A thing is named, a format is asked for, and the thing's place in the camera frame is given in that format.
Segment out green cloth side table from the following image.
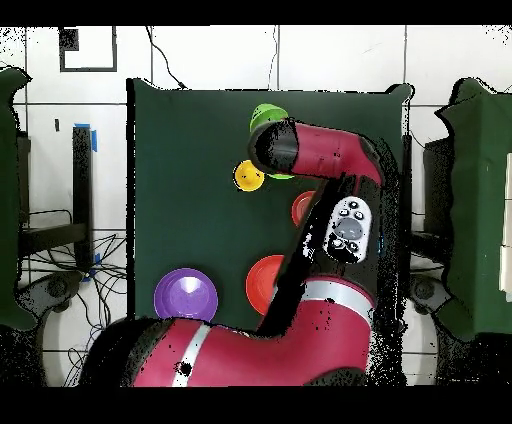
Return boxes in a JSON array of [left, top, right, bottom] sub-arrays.
[[0, 66, 37, 331], [435, 77, 512, 341]]

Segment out black floor cable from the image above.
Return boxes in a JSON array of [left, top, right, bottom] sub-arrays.
[[144, 26, 188, 90]]

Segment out tangle of black cables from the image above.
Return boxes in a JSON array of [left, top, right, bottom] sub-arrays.
[[19, 233, 131, 387]]

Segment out black box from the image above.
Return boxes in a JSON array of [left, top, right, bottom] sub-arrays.
[[422, 137, 454, 241]]

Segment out black office chair base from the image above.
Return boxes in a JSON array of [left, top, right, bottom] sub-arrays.
[[17, 271, 83, 317]]

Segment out large purple bowl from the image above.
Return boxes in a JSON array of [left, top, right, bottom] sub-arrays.
[[153, 267, 220, 322]]

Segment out blue tape strip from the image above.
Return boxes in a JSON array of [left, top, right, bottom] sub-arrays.
[[74, 122, 98, 153]]

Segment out black square floor frame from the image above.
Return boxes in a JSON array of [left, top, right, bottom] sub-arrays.
[[58, 26, 118, 73]]

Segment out small orange bowl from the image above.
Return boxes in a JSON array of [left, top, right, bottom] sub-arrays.
[[290, 190, 318, 228]]

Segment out small green bowl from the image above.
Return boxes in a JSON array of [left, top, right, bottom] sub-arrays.
[[249, 102, 290, 133]]

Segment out dark green tablecloth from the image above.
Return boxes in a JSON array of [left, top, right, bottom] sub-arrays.
[[126, 77, 413, 335]]

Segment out yellow cup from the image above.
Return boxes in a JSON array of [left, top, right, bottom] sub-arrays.
[[232, 159, 266, 193]]

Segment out black metal stand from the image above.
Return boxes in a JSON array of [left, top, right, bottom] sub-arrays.
[[18, 126, 94, 271]]

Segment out large orange bowl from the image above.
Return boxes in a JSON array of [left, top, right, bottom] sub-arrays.
[[245, 254, 286, 317]]

